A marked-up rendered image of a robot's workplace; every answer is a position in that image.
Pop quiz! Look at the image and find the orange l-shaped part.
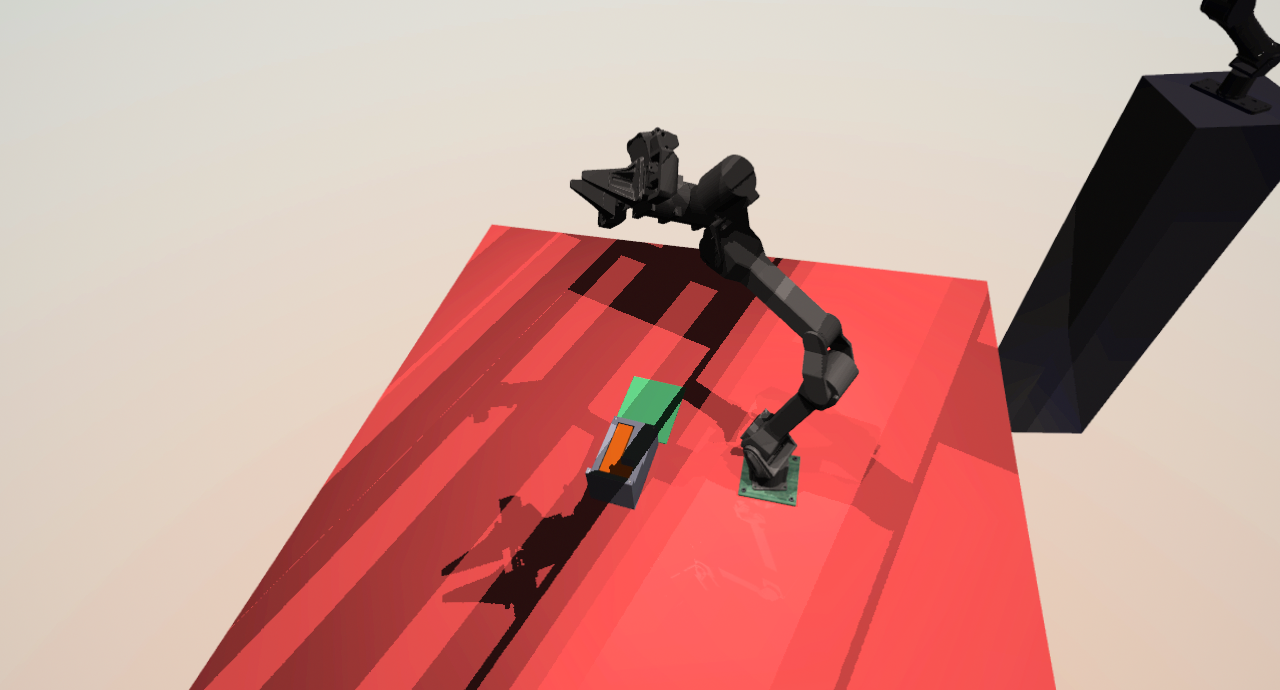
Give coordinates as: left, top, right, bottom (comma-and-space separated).
599, 424, 634, 477

